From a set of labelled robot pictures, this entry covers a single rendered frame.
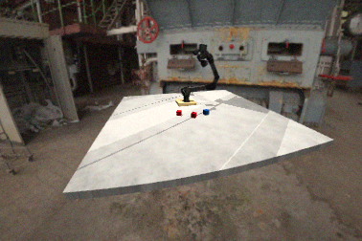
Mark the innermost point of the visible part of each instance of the blue cube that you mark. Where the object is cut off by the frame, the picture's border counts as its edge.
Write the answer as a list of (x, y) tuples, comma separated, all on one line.
[(206, 112)]

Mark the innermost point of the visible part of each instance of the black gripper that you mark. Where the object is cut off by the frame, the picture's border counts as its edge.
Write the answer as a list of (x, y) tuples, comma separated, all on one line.
[(196, 52)]

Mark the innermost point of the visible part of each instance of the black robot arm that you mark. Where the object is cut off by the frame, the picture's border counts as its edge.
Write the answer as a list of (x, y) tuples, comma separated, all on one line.
[(186, 90)]

